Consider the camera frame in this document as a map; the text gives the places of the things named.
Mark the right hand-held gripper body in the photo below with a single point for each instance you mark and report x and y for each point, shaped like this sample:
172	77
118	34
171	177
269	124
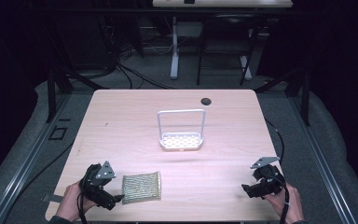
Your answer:
268	180

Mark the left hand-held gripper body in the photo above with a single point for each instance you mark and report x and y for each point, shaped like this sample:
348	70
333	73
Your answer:
97	183

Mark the grey woven cloth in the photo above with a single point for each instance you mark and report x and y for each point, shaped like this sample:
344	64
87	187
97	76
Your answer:
141	188

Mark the white sponge rack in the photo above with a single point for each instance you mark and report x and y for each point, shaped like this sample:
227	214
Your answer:
181	140

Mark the person's right hand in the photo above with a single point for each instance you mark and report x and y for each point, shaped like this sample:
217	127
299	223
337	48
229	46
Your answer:
287	205

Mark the person's left hand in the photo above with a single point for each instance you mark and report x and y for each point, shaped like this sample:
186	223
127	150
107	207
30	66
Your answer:
71	200

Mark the grey tape strip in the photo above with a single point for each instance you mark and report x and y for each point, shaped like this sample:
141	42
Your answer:
52	198

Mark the black metal stand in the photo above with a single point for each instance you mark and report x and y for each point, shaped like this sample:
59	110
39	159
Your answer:
51	93
304	93

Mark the black round table grommet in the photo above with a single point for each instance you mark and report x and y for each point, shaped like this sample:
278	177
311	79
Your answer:
205	101

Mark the black chair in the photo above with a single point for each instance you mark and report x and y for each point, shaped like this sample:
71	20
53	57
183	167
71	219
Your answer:
227	34

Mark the white background desk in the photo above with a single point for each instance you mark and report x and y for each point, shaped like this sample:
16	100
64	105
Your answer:
222	3

